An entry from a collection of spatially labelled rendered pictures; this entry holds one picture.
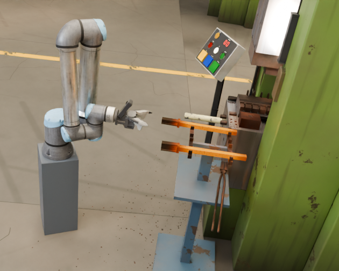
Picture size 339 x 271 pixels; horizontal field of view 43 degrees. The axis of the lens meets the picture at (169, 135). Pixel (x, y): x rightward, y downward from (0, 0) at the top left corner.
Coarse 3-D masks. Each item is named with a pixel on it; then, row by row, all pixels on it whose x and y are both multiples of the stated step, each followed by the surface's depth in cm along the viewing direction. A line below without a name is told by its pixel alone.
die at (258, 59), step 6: (252, 42) 252; (252, 48) 249; (252, 54) 246; (258, 54) 243; (264, 54) 242; (252, 60) 245; (258, 60) 245; (264, 60) 244; (270, 60) 244; (276, 60) 244; (264, 66) 246; (270, 66) 246; (276, 66) 246; (282, 66) 245
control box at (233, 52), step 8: (216, 32) 316; (208, 40) 320; (216, 40) 313; (224, 40) 305; (232, 40) 299; (208, 48) 317; (224, 48) 302; (232, 48) 296; (240, 48) 294; (216, 56) 306; (224, 56) 299; (232, 56) 296; (240, 56) 298; (224, 64) 297; (232, 64) 300; (216, 72) 300; (224, 72) 301
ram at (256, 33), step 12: (264, 0) 234; (276, 0) 221; (288, 0) 221; (300, 0) 220; (264, 12) 228; (276, 12) 224; (288, 12) 224; (264, 24) 228; (276, 24) 228; (252, 36) 257; (264, 36) 232; (276, 36) 231; (264, 48) 235; (276, 48) 235
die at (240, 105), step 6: (240, 96) 274; (246, 96) 277; (252, 96) 278; (240, 102) 265; (246, 102) 265; (270, 102) 272; (240, 108) 262; (246, 108) 262; (258, 108) 263; (264, 108) 264; (270, 108) 265; (264, 114) 263; (264, 120) 265
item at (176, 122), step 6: (162, 120) 240; (168, 120) 238; (174, 120) 239; (180, 120) 241; (186, 126) 239; (198, 126) 238; (204, 126) 239; (210, 126) 239; (216, 126) 240; (222, 132) 239; (234, 132) 238
